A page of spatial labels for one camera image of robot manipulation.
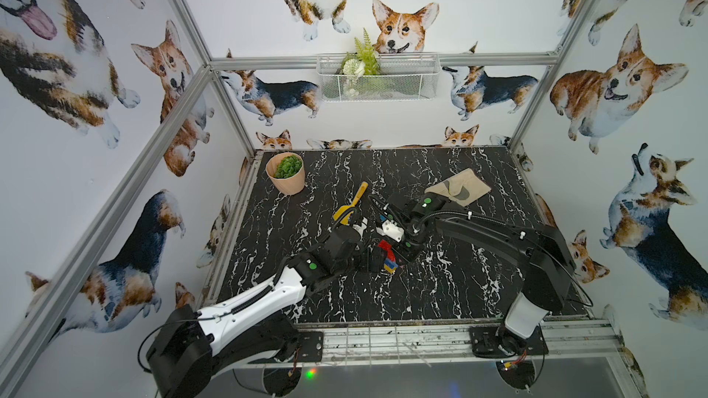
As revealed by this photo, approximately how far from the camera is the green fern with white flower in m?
0.82

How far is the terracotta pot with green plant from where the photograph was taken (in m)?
1.02

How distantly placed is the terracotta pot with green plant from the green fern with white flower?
0.33 m

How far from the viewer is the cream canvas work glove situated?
1.07 m

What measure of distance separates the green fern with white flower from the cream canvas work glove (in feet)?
1.50

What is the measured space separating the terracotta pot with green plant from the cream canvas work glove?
0.49m

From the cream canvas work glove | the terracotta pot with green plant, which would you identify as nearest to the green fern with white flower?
the terracotta pot with green plant

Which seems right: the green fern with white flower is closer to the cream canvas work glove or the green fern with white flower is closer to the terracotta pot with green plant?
the terracotta pot with green plant
